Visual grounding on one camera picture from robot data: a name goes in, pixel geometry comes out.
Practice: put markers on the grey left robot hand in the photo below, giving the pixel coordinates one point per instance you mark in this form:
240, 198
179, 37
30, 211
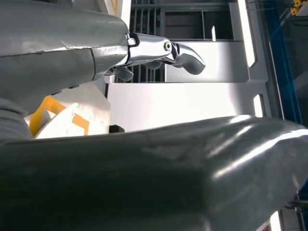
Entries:
144, 178

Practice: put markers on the stainless steel workbench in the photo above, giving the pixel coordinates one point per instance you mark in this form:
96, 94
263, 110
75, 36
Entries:
96, 105

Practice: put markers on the yellow workbench tape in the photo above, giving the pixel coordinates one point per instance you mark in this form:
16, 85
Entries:
47, 103

